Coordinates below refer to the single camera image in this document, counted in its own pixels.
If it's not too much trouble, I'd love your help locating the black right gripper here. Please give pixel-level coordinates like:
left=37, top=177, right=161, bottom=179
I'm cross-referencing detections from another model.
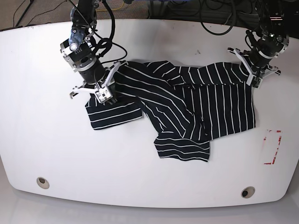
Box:
left=69, top=60, right=128, bottom=99

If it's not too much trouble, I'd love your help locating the yellow cable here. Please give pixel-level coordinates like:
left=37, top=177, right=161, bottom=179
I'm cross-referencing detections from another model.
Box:
left=102, top=0, right=126, bottom=12

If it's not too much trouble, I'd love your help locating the right table grommet hole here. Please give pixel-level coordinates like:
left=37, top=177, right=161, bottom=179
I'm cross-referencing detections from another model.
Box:
left=241, top=186, right=255, bottom=199

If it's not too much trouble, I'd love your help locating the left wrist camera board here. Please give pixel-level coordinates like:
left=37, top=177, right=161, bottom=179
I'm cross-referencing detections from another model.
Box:
left=250, top=76, right=263, bottom=89

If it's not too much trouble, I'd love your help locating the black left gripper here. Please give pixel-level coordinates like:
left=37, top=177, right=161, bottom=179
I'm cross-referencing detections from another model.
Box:
left=227, top=48, right=281, bottom=85

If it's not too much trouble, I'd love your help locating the table grommet hole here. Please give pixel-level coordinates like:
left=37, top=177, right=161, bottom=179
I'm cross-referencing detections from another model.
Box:
left=241, top=186, right=255, bottom=199
left=36, top=177, right=50, bottom=189

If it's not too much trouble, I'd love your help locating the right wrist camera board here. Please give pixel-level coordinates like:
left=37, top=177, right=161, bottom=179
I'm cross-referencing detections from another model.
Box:
left=95, top=86, right=113, bottom=103

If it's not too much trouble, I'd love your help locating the navy white striped t-shirt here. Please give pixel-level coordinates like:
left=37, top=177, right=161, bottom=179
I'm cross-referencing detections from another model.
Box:
left=85, top=61, right=256, bottom=162

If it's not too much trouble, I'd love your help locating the left table grommet hole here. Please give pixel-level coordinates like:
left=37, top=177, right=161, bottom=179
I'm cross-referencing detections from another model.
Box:
left=36, top=177, right=50, bottom=189

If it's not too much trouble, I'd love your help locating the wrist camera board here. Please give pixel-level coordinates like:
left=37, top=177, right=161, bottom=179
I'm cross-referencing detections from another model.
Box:
left=95, top=86, right=113, bottom=103
left=250, top=76, right=263, bottom=89

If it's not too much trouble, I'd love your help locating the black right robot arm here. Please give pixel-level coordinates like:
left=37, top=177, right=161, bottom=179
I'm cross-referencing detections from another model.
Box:
left=60, top=0, right=124, bottom=104

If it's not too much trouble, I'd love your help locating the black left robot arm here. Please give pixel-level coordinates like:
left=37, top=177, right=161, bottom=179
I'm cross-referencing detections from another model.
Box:
left=228, top=0, right=289, bottom=88

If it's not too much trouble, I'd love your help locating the red tape marking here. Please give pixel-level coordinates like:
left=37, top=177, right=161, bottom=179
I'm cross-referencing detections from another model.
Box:
left=261, top=130, right=282, bottom=165

